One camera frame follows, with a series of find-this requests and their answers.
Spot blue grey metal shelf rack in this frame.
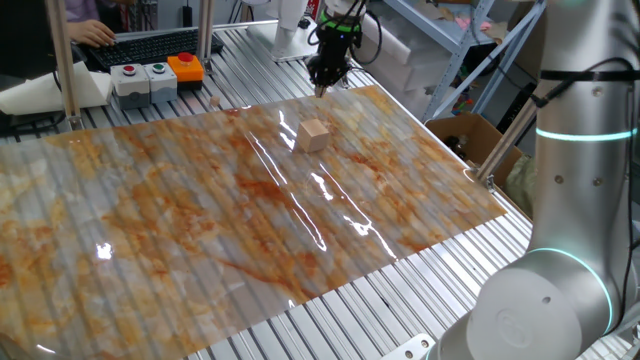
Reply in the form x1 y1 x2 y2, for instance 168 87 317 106
384 0 549 124

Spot black case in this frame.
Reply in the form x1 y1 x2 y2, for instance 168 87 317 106
496 82 537 135

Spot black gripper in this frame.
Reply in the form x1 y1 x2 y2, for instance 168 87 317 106
306 28 358 99

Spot white pedestal with metal plate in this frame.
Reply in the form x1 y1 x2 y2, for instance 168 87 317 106
247 0 342 64

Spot bare person hand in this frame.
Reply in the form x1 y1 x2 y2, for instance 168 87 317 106
67 19 117 49

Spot white foam boxes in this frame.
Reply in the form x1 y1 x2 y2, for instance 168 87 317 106
357 14 451 101

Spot person in purple shirt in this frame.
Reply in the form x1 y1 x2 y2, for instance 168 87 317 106
64 0 104 24

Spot white paper sheet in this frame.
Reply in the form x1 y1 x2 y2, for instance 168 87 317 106
0 61 114 116

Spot grey box red button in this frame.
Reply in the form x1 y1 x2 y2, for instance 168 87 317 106
110 63 151 110

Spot diagonal aluminium strut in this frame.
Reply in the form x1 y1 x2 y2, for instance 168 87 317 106
474 97 540 194

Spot colourful toy pile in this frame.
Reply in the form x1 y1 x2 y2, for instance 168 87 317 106
447 74 476 117

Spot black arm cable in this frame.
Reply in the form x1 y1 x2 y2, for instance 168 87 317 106
307 0 640 331

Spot black keyboard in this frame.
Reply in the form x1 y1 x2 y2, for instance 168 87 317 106
87 28 225 71

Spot aluminium frame post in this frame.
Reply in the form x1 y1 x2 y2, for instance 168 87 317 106
44 0 84 132
196 0 216 75

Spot grey box green button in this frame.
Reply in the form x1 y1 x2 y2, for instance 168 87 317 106
143 62 179 105

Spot light wooden block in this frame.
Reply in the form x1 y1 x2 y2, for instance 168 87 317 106
296 117 332 154

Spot open cardboard box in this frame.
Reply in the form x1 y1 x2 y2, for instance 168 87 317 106
424 112 525 189

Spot large brown cardboard box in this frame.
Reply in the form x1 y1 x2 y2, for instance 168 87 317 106
507 0 547 81

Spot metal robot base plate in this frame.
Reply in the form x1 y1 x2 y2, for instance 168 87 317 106
379 333 436 360

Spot olive green bag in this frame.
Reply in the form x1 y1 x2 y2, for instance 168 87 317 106
502 153 540 221

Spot black table cable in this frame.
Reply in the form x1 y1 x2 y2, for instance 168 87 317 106
0 110 69 137

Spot black cable strap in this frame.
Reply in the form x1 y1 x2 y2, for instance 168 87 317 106
538 68 640 84

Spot orange marble pattern mat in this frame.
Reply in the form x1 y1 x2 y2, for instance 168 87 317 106
0 84 507 360

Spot orange emergency stop box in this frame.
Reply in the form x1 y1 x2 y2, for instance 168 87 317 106
166 51 205 91

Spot black monitor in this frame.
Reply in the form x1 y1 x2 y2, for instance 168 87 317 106
0 0 57 81

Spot green flange ring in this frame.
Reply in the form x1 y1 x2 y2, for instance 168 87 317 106
318 10 362 34

